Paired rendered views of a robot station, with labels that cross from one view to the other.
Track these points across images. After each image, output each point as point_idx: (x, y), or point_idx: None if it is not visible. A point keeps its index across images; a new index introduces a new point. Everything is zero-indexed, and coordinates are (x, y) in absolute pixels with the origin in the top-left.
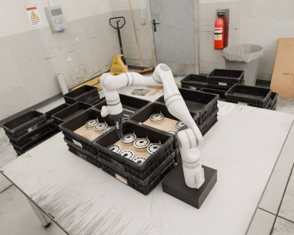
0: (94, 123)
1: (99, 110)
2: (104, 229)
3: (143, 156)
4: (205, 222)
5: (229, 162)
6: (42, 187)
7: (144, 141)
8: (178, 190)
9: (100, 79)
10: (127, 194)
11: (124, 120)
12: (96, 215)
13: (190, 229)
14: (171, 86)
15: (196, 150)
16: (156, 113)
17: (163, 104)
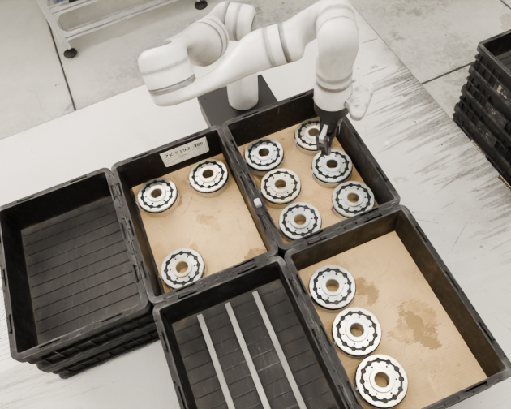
0: (374, 368)
1: (341, 383)
2: (408, 120)
3: (294, 161)
4: (268, 74)
5: (151, 133)
6: None
7: (272, 181)
8: (275, 97)
9: (358, 30)
10: None
11: (287, 247)
12: (417, 147)
13: (292, 74)
14: (191, 28)
15: (229, 44)
16: (172, 285)
17: (140, 265)
